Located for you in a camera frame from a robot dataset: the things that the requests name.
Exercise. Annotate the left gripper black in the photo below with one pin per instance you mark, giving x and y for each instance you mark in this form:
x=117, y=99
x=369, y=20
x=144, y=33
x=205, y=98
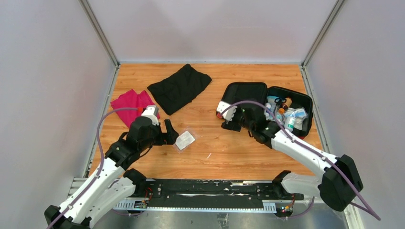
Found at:
x=170, y=136

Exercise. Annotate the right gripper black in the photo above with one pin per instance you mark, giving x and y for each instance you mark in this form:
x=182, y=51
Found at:
x=232, y=124

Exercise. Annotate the clear bag white gauze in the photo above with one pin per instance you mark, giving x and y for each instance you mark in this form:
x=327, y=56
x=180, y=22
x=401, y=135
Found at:
x=185, y=139

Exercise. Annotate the light blue wipes packet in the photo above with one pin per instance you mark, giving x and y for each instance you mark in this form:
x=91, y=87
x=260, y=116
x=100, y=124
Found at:
x=271, y=102

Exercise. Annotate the brown bottle orange cap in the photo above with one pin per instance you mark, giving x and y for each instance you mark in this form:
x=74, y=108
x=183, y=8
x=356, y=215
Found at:
x=285, y=105

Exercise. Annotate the red black medicine kit case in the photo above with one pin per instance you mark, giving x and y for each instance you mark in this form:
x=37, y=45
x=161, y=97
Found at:
x=252, y=93

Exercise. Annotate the clear bag blue items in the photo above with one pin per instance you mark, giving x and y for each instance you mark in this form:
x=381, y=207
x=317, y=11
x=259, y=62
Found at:
x=299, y=113

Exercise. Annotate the small white blue bottle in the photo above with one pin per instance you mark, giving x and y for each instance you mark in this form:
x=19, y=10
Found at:
x=268, y=111

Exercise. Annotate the black handled scissors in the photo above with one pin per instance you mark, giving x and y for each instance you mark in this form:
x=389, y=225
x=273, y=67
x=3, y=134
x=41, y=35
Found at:
x=279, y=101

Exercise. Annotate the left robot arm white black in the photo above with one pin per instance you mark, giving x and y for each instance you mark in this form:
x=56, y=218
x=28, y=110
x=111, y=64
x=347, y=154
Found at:
x=113, y=180

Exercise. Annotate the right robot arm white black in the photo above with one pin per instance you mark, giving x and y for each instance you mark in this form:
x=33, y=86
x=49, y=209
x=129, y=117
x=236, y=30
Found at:
x=336, y=179

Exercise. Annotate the black cloth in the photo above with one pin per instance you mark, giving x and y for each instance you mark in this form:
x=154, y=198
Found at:
x=179, y=89

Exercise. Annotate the pink cloth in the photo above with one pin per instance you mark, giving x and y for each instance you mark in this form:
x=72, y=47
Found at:
x=134, y=100

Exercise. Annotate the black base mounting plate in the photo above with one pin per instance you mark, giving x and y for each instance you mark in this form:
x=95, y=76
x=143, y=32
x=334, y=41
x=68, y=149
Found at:
x=211, y=194

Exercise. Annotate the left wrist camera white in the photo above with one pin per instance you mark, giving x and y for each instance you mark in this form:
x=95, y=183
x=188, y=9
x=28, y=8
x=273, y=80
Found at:
x=151, y=112

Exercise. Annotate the aluminium frame rail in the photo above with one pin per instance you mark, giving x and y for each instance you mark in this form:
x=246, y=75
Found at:
x=311, y=212

